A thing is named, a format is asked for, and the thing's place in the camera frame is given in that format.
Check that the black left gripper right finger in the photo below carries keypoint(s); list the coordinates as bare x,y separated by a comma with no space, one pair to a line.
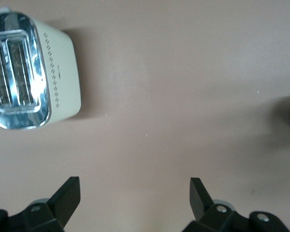
203,203

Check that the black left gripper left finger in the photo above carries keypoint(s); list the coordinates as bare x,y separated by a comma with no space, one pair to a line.
60,203

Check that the brown table cover mat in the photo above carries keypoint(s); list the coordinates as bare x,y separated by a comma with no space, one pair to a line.
159,96

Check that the cream and chrome toaster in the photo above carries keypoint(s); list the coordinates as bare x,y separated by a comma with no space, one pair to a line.
36,72

